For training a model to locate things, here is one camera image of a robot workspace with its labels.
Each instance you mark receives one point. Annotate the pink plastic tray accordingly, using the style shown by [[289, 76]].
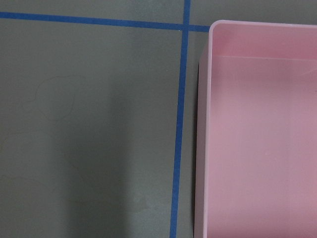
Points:
[[256, 160]]

